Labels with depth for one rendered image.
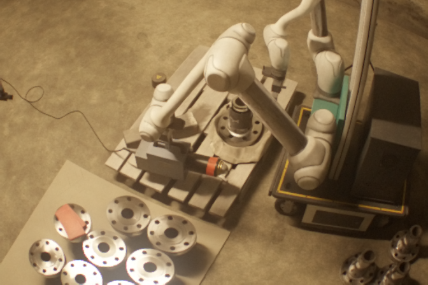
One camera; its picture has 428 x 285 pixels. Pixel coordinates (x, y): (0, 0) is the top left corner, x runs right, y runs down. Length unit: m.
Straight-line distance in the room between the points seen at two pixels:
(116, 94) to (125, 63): 0.35
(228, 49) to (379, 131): 0.86
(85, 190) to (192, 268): 0.88
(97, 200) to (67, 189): 0.25
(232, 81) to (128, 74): 1.99
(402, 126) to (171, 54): 2.18
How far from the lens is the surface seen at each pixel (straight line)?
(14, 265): 2.86
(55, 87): 3.77
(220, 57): 1.76
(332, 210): 2.57
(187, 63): 3.43
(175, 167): 2.58
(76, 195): 2.97
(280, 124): 1.92
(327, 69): 2.51
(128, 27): 4.20
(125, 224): 2.50
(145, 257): 2.38
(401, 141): 2.22
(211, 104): 3.17
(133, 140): 2.88
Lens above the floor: 2.38
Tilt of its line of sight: 46 degrees down
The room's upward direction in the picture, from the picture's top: straight up
